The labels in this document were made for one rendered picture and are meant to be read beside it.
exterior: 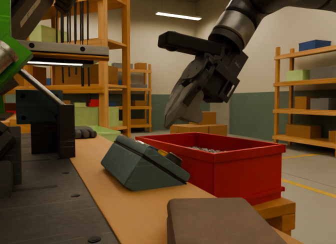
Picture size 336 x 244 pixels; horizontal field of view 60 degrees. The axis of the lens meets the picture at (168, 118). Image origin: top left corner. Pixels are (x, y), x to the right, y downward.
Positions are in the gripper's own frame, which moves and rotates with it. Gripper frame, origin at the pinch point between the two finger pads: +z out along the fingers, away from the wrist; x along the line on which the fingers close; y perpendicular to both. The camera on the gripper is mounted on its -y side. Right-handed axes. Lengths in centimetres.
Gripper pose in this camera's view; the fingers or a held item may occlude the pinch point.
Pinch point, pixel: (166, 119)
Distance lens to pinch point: 52.8
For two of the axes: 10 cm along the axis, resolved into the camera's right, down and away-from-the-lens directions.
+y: 7.5, 5.5, 3.7
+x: -4.2, -0.5, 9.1
